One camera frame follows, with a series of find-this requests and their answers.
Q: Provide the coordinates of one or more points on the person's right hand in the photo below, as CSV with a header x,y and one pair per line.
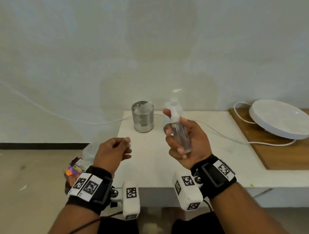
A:
x,y
200,147

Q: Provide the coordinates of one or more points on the person's left hand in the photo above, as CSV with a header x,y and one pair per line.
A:
x,y
109,154

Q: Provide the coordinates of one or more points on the small clear bottle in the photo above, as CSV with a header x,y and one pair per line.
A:
x,y
182,137

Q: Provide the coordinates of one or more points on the white spray cap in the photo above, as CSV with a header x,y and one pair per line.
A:
x,y
174,115

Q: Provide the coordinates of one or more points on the large translucent bottle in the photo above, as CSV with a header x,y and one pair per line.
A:
x,y
177,108

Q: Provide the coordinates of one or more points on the white pump head with tube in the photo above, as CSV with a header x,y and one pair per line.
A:
x,y
177,94

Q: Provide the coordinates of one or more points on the person's right forearm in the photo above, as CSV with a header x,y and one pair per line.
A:
x,y
241,212

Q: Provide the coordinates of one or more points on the person's black shorts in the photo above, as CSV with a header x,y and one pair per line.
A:
x,y
200,224

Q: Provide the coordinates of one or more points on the clear plastic bag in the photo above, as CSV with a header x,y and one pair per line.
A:
x,y
90,152

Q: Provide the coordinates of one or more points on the black right wristband with markers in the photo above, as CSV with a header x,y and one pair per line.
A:
x,y
214,176

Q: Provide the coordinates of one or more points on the black wristband with markers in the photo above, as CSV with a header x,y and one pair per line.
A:
x,y
214,176
91,190

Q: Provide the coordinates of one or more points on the black left wristband with markers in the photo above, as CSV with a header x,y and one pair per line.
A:
x,y
91,190

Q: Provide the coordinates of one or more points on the perforated metal cup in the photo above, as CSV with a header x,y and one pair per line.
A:
x,y
142,120

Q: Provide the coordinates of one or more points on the white paper in cup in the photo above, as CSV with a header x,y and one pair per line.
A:
x,y
143,108

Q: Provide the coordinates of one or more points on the wooden board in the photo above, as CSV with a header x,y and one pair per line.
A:
x,y
277,156

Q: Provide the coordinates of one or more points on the white round lamp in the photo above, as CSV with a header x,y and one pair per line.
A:
x,y
280,118

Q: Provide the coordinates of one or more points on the white paper scrap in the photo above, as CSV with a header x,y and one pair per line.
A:
x,y
23,188

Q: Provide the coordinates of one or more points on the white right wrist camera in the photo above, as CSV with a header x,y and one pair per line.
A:
x,y
188,192

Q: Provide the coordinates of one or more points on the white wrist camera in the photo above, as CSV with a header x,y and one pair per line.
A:
x,y
188,192
131,200

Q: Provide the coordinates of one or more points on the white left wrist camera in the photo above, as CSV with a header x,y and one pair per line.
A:
x,y
131,200

